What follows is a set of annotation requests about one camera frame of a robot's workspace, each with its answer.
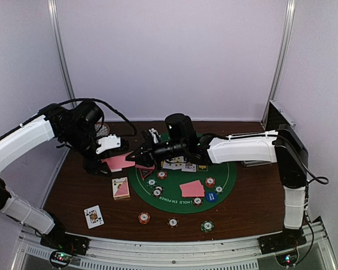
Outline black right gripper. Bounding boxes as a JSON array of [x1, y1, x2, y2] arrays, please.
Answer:
[[126, 134, 186, 170]]

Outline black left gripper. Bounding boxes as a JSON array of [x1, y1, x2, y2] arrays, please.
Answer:
[[61, 125, 112, 177]]

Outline face down card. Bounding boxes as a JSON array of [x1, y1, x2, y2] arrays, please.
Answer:
[[135, 164, 155, 170], [180, 180, 205, 197], [180, 186, 205, 197]]

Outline red backed card deck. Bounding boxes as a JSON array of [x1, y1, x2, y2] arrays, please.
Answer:
[[102, 152, 136, 173]]

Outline face up community card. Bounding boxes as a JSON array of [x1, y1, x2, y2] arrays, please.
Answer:
[[167, 156, 186, 170], [181, 163, 197, 172], [162, 161, 173, 169]]

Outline black chips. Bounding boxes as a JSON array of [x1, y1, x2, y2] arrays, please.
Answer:
[[152, 186, 163, 198]]

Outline jack of clubs card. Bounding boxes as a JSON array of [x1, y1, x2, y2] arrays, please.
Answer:
[[84, 205, 104, 229]]

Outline red five chip stack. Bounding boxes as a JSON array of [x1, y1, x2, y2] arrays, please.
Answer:
[[138, 212, 150, 224]]

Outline black chip bottom mat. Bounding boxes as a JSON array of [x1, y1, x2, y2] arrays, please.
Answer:
[[193, 197, 203, 207]]

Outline black hundred chip stack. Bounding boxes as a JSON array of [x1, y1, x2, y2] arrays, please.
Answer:
[[167, 218, 179, 228]]

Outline blue small blind button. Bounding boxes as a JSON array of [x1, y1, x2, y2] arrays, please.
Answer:
[[205, 192, 218, 203]]

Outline green chip stack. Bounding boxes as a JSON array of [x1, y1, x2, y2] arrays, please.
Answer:
[[201, 220, 214, 233]]

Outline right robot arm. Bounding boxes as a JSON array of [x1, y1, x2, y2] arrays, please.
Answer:
[[126, 125, 308, 249]]

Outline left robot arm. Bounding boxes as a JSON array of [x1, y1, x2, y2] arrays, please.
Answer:
[[0, 98, 121, 250]]

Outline black red triangle button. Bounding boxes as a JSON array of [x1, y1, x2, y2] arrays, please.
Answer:
[[139, 169, 153, 180]]

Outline gold playing card box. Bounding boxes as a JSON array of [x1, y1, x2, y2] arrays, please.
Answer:
[[112, 177, 130, 200]]

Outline floral patterned plate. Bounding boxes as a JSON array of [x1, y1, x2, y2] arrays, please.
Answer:
[[95, 123, 110, 137]]

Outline green round poker mat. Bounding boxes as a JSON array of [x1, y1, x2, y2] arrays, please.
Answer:
[[128, 132, 237, 212]]

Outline aluminium poker chip case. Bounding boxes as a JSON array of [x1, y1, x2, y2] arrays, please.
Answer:
[[241, 99, 296, 168]]

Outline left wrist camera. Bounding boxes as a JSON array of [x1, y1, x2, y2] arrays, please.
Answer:
[[96, 134, 129, 154]]

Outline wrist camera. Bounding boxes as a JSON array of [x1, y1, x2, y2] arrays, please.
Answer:
[[142, 113, 197, 144], [96, 134, 129, 154]]

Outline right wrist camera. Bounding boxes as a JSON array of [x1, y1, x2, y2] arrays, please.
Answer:
[[142, 113, 197, 144]]

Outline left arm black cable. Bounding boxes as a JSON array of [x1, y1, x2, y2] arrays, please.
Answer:
[[56, 98, 138, 138]]

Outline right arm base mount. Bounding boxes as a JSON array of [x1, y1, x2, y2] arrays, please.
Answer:
[[258, 232, 307, 254]]

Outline left aluminium frame post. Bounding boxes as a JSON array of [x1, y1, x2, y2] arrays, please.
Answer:
[[47, 0, 76, 100]]

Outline aluminium frame post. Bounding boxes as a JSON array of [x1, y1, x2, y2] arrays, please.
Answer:
[[47, 0, 76, 100], [261, 0, 296, 128]]

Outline right aluminium frame post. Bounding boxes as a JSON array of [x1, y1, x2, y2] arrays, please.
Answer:
[[261, 0, 296, 128]]

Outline aluminium front rail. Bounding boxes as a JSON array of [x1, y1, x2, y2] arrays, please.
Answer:
[[14, 216, 338, 270]]

